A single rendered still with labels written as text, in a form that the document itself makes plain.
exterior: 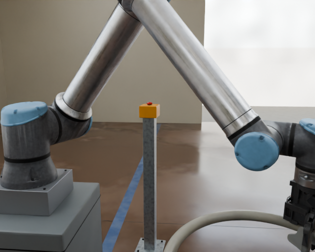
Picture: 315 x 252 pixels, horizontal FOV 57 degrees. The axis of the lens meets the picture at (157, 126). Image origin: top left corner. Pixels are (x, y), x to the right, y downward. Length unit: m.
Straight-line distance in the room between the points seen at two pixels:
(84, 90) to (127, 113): 6.02
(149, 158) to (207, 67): 1.39
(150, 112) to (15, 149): 1.06
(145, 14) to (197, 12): 6.20
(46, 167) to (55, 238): 0.26
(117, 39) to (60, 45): 6.49
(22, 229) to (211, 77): 0.72
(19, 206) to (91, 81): 0.48
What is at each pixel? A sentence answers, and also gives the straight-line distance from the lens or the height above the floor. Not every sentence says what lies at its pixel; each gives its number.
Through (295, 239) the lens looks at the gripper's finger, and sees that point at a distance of 0.93.
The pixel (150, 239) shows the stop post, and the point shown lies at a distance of 2.29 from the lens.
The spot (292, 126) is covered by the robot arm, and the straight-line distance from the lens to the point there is 0.82.
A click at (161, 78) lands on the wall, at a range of 6.88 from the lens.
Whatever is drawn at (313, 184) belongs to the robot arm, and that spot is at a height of 1.05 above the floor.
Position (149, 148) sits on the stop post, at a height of 0.79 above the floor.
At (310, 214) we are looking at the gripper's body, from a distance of 0.88.
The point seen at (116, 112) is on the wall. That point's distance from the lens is 7.12.
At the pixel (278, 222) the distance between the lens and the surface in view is 0.94.
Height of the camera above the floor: 1.34
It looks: 12 degrees down
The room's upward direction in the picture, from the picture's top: straight up
